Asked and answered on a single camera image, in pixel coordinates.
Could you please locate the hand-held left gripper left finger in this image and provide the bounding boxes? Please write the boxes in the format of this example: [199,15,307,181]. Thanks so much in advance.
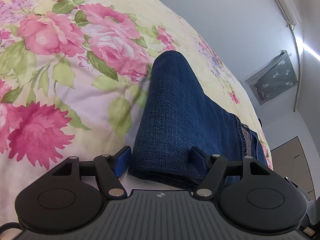
[49,145,132,199]

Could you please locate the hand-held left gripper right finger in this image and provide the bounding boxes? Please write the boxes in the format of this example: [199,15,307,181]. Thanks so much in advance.
[190,147,278,198]

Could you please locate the blue denim pants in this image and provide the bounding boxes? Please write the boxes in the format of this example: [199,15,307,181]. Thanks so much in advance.
[129,50,270,189]

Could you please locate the light wooden wardrobe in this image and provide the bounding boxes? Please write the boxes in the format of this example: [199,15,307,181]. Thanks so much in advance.
[270,136,320,196]

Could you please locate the grey printed window curtain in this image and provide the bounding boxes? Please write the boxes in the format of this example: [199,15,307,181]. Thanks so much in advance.
[245,50,299,105]

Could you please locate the floral bed blanket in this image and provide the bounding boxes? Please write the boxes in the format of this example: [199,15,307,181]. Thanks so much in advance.
[0,0,272,230]

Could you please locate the white air conditioner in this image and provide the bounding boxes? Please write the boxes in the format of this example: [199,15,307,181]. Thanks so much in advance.
[261,0,299,26]

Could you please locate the grey wall pipe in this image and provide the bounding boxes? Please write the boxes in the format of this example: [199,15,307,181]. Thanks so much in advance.
[288,24,301,113]

